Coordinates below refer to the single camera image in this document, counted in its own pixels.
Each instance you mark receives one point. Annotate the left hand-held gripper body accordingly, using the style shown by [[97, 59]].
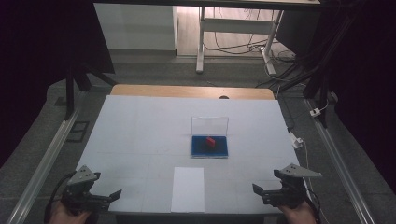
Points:
[[81, 179]]

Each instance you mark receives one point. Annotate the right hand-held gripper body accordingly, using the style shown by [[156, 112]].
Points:
[[294, 172]]

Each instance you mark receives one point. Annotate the clear case with blue ink pad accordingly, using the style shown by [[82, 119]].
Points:
[[209, 151]]

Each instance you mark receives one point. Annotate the small red stamp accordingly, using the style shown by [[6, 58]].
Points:
[[210, 142]]

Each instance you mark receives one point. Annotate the person's right hand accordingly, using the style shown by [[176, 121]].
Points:
[[297, 214]]

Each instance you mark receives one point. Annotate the person's left hand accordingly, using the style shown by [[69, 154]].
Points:
[[63, 216]]

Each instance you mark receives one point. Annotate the white power adapter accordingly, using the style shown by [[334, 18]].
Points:
[[296, 140]]

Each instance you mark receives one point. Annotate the small white plug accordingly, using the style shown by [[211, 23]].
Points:
[[315, 112]]

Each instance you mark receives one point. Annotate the white table cover sheet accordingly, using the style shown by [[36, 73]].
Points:
[[140, 130]]

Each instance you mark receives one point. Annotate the white paper sheet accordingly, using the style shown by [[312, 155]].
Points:
[[188, 189]]

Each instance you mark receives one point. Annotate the black metal stand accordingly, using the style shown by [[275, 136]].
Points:
[[71, 90], [320, 77]]

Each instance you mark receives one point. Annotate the dark table grommet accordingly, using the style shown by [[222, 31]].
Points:
[[224, 97]]

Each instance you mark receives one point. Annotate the white cabinet panel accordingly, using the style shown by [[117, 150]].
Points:
[[137, 28]]

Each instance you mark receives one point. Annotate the aluminium floor rail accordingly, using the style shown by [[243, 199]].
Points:
[[46, 165], [339, 161]]

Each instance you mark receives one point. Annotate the black rectangular floor frame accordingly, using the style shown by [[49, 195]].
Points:
[[73, 132]]

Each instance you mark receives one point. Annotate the white metal desk frame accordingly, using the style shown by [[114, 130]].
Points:
[[233, 25]]

